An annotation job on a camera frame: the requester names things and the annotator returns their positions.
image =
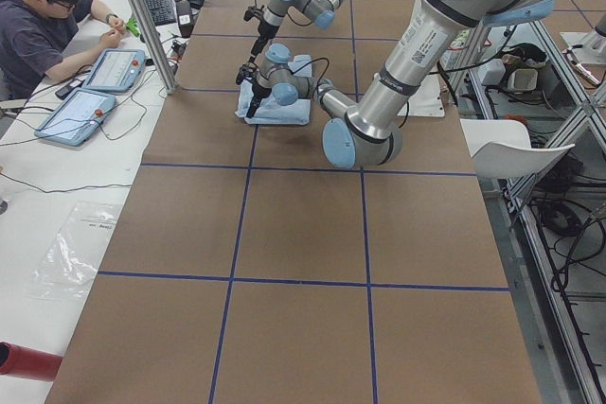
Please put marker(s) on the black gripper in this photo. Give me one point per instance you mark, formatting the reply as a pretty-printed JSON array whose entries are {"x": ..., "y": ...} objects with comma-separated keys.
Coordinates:
[
  {"x": 258, "y": 90},
  {"x": 265, "y": 31}
]

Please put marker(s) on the light blue collared shirt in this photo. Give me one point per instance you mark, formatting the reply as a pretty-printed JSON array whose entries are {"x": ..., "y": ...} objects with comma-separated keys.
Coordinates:
[{"x": 289, "y": 108}]

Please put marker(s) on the black keyboard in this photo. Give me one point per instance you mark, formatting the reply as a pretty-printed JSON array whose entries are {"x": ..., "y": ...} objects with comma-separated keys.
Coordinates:
[{"x": 162, "y": 11}]

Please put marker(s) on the green tool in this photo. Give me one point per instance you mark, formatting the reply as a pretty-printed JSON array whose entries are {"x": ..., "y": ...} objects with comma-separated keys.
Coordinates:
[{"x": 132, "y": 26}]

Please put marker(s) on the upper blue teach pendant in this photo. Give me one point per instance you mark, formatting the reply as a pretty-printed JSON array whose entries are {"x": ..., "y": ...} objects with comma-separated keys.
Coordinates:
[{"x": 116, "y": 70}]

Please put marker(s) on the blue teach pendant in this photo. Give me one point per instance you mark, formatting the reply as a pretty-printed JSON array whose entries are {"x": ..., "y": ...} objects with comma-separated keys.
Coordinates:
[
  {"x": 116, "y": 70},
  {"x": 77, "y": 118}
]

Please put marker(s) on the lower blue teach pendant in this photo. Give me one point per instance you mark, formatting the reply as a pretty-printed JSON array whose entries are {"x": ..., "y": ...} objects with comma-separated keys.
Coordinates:
[{"x": 77, "y": 118}]

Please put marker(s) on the black smartphone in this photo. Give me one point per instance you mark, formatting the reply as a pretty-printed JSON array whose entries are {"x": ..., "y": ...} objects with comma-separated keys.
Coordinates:
[{"x": 68, "y": 88}]

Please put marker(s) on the person in dark shirt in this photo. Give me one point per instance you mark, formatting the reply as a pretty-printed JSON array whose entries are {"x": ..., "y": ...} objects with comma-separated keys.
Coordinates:
[{"x": 34, "y": 34}]

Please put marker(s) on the white plastic chair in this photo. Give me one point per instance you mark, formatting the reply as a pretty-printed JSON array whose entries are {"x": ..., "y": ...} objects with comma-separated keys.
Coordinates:
[{"x": 501, "y": 149}]

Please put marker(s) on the clear plastic bag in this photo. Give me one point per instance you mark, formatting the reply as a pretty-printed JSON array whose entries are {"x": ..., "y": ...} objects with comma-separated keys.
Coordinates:
[{"x": 69, "y": 267}]

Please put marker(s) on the red cylinder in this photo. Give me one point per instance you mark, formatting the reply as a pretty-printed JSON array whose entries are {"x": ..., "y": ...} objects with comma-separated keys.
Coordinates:
[{"x": 23, "y": 362}]

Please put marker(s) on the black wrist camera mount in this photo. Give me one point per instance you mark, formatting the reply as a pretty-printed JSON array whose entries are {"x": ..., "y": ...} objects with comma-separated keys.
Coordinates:
[
  {"x": 247, "y": 71},
  {"x": 253, "y": 12}
]

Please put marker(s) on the aluminium frame post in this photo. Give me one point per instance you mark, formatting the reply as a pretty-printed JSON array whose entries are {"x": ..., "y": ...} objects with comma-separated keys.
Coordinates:
[{"x": 153, "y": 44}]

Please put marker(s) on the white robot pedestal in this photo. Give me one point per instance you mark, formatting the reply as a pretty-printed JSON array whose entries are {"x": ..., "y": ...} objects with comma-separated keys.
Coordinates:
[{"x": 426, "y": 101}]

